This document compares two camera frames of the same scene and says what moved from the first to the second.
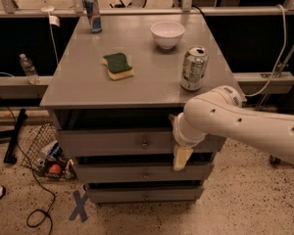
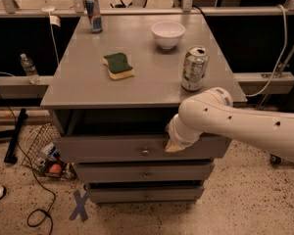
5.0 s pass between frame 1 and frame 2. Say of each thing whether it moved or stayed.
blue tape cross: stayed
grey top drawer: moved
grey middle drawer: stayed
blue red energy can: stayed
